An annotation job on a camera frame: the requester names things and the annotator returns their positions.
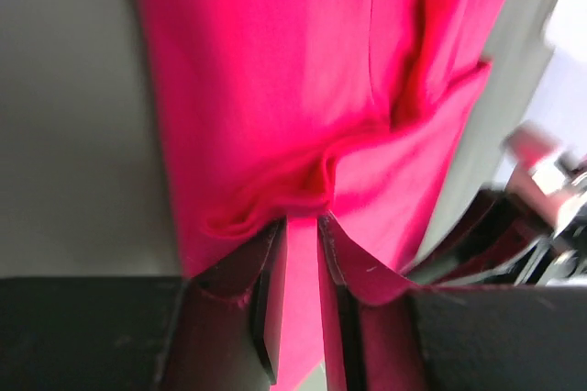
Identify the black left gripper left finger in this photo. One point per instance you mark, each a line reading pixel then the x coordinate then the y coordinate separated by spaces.
pixel 220 330

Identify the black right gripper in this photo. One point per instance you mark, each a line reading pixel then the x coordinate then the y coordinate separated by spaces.
pixel 493 237

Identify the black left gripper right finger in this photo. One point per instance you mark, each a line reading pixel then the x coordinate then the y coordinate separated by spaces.
pixel 383 332

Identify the pink red t shirt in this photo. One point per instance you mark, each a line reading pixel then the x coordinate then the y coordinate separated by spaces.
pixel 292 108

